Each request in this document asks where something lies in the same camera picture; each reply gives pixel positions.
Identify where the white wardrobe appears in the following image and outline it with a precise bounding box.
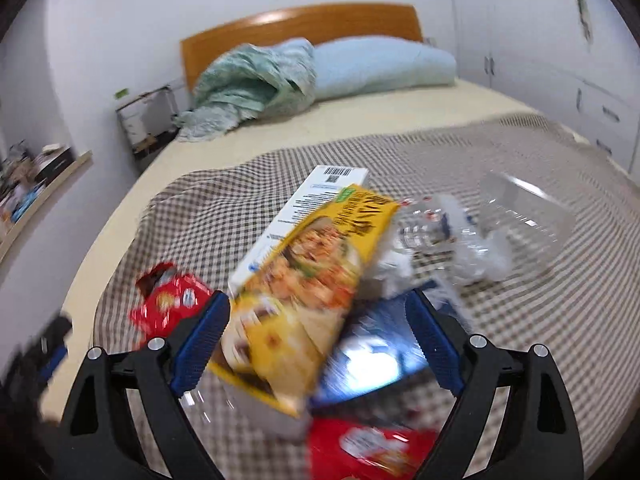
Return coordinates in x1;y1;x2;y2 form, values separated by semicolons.
445;0;640;176

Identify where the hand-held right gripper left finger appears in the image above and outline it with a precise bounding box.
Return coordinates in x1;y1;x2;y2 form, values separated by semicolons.
52;290;232;480

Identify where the pile of boxes and bags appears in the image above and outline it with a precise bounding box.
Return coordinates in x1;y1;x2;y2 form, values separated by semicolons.
0;141;76;228

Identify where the black box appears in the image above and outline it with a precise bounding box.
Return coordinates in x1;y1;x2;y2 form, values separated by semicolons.
37;146;77;181

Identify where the white milk carton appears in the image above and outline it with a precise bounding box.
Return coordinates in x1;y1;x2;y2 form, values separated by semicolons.
227;164;371;296

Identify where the green patterned quilt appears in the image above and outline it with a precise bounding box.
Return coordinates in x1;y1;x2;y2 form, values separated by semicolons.
172;37;318;143

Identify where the large red snack packet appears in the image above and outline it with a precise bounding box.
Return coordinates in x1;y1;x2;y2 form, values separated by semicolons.
307;417;441;480

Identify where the clear plastic bag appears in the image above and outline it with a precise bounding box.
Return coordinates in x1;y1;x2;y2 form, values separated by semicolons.
357;240;416;301

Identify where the brown checked blanket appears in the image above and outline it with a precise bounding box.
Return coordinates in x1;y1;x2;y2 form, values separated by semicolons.
92;112;640;480

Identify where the black bedside rack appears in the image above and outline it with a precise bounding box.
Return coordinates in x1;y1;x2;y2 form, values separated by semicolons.
116;85;181;161

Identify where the green cloth on wardrobe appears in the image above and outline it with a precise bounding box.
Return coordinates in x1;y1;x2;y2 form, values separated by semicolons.
567;0;593;41

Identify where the yellow snack packet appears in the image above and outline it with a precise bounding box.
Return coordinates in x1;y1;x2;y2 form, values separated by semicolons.
207;183;401;418

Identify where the clear plastic bottle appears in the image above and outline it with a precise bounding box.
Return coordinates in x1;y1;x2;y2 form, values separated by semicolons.
395;195;511;286

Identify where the window sill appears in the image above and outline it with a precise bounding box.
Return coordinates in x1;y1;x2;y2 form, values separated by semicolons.
0;150;94;263

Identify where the wooden bed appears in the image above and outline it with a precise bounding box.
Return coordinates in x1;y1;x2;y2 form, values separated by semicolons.
40;4;640;480

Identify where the small red snack packet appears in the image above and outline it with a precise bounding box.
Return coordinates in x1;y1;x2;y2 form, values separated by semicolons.
129;261;215;348

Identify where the blue snack packet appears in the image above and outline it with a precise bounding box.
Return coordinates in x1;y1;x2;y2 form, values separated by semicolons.
310;292;441;408

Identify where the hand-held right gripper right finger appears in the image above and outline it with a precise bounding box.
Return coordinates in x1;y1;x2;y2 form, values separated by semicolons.
404;289;586;480

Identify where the clear plastic container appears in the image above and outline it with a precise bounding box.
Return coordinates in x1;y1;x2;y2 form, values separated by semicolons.
477;170;576;281

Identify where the light blue pillow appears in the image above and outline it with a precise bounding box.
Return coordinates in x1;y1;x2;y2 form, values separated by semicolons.
312;36;458;102

